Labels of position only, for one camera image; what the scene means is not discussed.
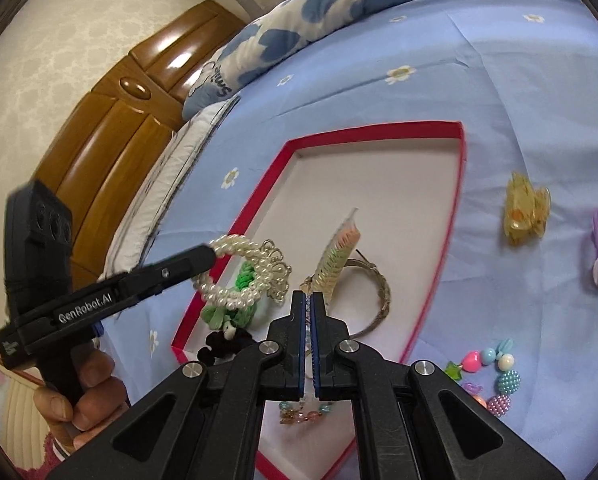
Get silver wrist watch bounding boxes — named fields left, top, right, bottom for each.
left=299, top=257, right=392, bottom=341

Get colourful bead bracelet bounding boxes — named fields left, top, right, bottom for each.
left=444, top=338, right=524, bottom=418

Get crystal bead bracelet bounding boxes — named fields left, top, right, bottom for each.
left=278, top=305, right=334, bottom=427

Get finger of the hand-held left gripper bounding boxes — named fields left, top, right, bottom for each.
left=101, top=246, right=218, bottom=311

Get green braided panda bracelet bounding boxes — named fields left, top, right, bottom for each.
left=221, top=259, right=262, bottom=343

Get person's left hand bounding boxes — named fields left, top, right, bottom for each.
left=31, top=347, right=130, bottom=457

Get wooden headboard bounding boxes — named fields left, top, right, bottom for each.
left=41, top=0, right=252, bottom=291

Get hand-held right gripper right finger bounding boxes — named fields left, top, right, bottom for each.
left=310, top=291, right=564, bottom=480

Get red shallow cardboard box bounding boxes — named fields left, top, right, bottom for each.
left=170, top=120, right=467, bottom=480

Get pastel hair comb clip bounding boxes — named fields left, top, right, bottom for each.
left=311, top=206, right=364, bottom=307

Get yellow hair claw clip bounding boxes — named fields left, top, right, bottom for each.
left=503, top=171, right=552, bottom=247

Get blue heart print quilt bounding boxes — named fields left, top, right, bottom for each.
left=181, top=0, right=580, bottom=121

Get blue floral bed sheet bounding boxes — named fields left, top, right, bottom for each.
left=94, top=0, right=598, bottom=480

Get black scrunchie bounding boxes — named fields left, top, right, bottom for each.
left=195, top=330, right=257, bottom=366

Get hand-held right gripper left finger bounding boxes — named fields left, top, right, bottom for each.
left=44, top=290, right=310, bottom=480

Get pearl bracelet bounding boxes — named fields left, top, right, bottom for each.
left=191, top=234, right=294, bottom=313

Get light green hair ties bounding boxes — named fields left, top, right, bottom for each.
left=201, top=305, right=252, bottom=328

